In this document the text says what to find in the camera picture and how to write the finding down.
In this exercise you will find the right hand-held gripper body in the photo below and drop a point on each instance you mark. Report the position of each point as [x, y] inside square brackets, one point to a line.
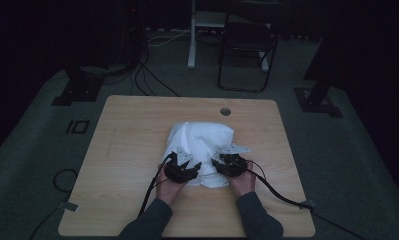
[235, 163]

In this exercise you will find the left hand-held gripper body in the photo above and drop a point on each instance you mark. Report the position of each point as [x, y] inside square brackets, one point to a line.
[178, 170]

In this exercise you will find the white dress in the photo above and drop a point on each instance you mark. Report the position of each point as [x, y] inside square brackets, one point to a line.
[202, 141]

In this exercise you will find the person's right hand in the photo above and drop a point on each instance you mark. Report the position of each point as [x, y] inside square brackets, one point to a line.
[243, 183]

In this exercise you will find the person's left hand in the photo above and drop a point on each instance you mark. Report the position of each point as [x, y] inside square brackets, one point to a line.
[168, 191]

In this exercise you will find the round table grommet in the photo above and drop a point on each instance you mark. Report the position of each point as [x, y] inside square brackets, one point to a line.
[225, 111]

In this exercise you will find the grey tape piece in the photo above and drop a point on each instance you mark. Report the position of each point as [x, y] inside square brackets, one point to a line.
[308, 204]
[68, 206]

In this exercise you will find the black stand with base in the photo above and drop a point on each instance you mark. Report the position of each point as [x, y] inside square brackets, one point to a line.
[318, 96]
[78, 88]

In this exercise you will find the black folding chair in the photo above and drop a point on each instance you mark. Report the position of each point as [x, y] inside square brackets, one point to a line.
[247, 50]

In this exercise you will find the white desk frame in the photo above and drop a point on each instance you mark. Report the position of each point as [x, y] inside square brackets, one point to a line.
[193, 40]

